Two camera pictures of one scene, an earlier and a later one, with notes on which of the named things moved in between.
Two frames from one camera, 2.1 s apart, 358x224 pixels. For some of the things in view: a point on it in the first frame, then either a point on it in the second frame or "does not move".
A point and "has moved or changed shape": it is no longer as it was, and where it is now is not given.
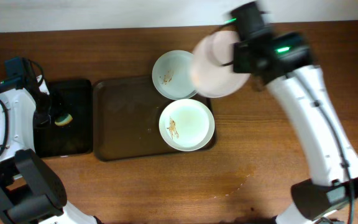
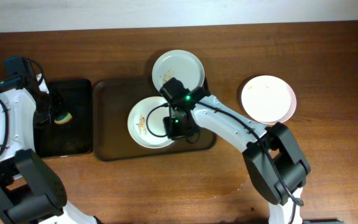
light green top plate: [172, 76] does not move
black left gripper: [44, 116] does not move
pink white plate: [212, 65] -> [268, 99]
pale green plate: [186, 125] has moved or changed shape
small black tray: [72, 97] does not move
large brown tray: [127, 112] does not move
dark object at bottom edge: [332, 220] does not move
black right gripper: [238, 57] -> [176, 131]
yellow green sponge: [64, 119] does not move
